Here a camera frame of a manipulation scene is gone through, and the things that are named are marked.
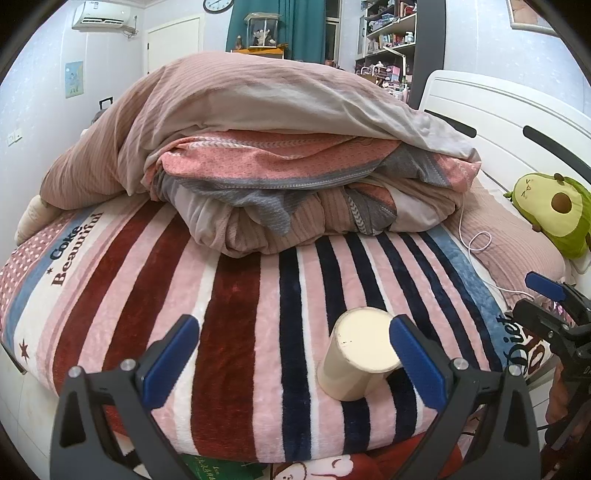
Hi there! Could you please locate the teal curtain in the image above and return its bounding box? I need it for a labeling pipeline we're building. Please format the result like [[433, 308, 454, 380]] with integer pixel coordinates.
[[225, 0, 327, 64]]

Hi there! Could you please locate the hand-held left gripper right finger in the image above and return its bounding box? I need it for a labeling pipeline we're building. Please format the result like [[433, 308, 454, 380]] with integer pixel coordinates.
[[389, 315, 542, 480]]

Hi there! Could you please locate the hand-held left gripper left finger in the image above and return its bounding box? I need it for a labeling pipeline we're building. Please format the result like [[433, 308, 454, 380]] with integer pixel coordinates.
[[50, 314, 201, 480]]

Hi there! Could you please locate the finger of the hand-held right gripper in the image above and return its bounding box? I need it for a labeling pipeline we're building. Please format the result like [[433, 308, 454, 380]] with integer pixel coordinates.
[[525, 271, 571, 304]]

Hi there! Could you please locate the white air conditioner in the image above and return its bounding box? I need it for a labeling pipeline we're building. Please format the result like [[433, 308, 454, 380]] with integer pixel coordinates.
[[71, 1, 138, 34]]

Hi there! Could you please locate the pink folded quilt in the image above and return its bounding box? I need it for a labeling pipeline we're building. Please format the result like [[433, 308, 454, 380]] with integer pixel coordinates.
[[39, 52, 482, 257]]

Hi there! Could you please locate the striped fleece blanket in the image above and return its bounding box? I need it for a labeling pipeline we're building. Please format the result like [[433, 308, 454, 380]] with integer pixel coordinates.
[[0, 196, 561, 462]]

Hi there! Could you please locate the white door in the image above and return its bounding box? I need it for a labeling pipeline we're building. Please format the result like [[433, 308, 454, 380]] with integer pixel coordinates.
[[145, 16, 204, 75]]

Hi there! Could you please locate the cream paper cup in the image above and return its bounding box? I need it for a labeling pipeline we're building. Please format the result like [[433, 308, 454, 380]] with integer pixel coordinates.
[[317, 308, 403, 402]]

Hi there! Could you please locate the pink ribbed pillow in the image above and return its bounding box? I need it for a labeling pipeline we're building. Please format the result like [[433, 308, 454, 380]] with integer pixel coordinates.
[[455, 178, 566, 310]]

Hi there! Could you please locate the red cartoon printed cloth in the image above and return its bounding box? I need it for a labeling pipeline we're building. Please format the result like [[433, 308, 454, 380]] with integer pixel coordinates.
[[270, 436, 465, 480]]

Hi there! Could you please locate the framed wall picture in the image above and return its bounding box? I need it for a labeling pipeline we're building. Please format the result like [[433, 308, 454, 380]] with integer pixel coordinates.
[[505, 0, 560, 37]]

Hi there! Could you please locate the small wall poster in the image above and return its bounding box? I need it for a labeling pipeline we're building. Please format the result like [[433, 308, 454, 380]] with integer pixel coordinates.
[[65, 61, 84, 99]]

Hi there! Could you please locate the white headboard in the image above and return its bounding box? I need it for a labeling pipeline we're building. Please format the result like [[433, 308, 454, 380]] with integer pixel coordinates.
[[418, 70, 591, 278]]

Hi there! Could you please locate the avocado plush toy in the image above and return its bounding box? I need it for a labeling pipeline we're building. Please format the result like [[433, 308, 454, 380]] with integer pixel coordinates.
[[504, 172, 591, 260]]

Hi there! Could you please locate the glass display case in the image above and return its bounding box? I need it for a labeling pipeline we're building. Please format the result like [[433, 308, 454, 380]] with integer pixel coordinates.
[[244, 13, 281, 48]]

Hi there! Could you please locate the green printed book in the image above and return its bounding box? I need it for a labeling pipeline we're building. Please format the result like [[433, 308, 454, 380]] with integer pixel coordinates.
[[179, 453, 271, 480]]

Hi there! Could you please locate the cluttered bookshelf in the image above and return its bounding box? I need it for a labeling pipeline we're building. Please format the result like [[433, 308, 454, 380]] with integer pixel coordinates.
[[353, 0, 430, 106]]

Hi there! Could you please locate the white charging cable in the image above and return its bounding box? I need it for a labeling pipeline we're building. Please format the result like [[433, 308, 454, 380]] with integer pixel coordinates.
[[458, 182, 534, 296]]

